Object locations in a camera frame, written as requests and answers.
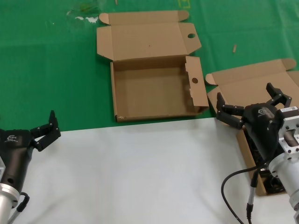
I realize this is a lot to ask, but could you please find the open cardboard box with holes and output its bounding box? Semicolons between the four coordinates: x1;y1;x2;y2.
96;10;210;123

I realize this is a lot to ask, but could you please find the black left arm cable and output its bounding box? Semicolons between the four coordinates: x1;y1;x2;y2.
7;191;30;224

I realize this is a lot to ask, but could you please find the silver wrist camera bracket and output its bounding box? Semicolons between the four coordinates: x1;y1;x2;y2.
277;106;299;156
0;156;6;182

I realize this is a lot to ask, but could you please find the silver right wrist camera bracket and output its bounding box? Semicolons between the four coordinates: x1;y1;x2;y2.
277;106;299;156

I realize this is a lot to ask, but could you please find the green table mat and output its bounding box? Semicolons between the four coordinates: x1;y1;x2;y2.
0;0;299;133

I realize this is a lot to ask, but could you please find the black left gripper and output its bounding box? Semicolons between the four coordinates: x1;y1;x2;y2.
0;110;62;191

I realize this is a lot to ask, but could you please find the open cardboard box holding cables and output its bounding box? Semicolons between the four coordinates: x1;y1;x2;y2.
205;58;299;197

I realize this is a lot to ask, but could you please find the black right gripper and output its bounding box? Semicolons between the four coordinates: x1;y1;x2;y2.
216;83;293;161

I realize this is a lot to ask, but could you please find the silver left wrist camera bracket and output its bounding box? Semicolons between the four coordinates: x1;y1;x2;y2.
0;156;6;182

